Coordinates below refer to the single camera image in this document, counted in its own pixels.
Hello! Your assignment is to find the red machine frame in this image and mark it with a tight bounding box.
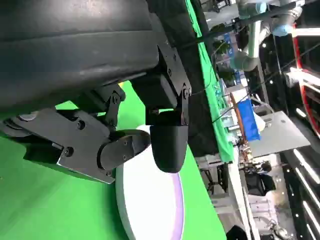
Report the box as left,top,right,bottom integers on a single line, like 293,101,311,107
291,22,320,139

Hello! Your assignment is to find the blue plastic bin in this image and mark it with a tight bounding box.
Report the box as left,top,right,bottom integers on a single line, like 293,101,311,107
236,99,261,141

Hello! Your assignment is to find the pale yellow bundle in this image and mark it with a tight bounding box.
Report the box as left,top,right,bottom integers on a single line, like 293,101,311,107
253,111,266,132

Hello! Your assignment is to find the green table cloth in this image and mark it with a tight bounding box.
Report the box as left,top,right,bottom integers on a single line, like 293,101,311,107
0,81,229,240

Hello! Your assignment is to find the grey flat panel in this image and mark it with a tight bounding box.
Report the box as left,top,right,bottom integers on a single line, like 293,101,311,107
249,111,311,156

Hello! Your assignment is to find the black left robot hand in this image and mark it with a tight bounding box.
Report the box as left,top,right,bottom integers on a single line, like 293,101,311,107
0,0,193,185

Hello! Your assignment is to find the background green tablecloth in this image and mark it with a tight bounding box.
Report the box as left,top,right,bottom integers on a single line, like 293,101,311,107
184,0,239,165

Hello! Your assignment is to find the brown wooden board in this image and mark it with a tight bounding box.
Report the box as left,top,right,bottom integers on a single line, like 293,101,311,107
229,92,245,149

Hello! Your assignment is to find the black office chair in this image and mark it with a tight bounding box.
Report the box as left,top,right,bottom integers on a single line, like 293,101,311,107
199,166,227,197

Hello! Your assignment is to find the white background table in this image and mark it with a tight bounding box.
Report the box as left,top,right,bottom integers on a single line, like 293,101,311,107
219,159,261,240

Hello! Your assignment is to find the lilac plate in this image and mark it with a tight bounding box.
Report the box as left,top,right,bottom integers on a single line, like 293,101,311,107
114,124,186,240

